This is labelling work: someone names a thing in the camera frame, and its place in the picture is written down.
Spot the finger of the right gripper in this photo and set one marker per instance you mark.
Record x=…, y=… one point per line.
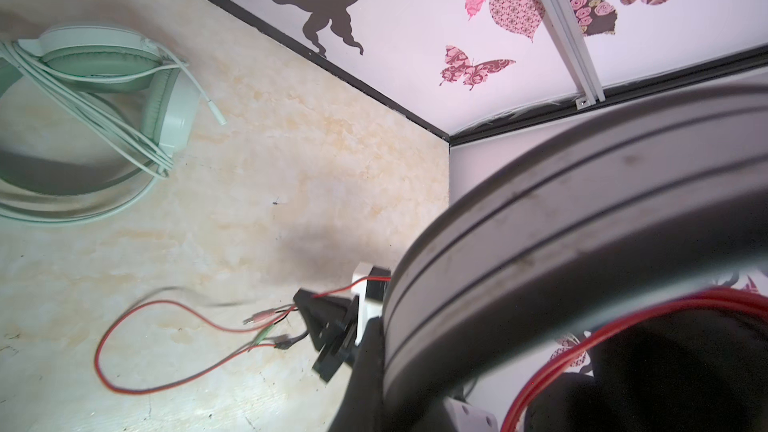
x=324, y=315
x=337, y=347

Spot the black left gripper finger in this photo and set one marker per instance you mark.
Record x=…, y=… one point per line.
x=362, y=404

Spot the mint green headphones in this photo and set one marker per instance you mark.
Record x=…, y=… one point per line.
x=131, y=91

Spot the white black headphones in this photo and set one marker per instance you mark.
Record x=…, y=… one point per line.
x=624, y=210

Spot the rear aluminium rail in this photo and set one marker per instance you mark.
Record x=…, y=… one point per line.
x=568, y=35

